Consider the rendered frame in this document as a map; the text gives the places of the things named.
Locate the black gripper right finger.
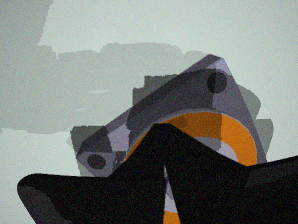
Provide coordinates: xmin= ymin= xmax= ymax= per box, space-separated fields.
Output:
xmin=161 ymin=124 xmax=298 ymax=224

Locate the orange round plate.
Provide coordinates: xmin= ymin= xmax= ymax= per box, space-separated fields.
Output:
xmin=122 ymin=108 xmax=257 ymax=224

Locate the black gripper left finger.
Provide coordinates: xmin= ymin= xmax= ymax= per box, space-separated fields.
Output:
xmin=17 ymin=124 xmax=166 ymax=224

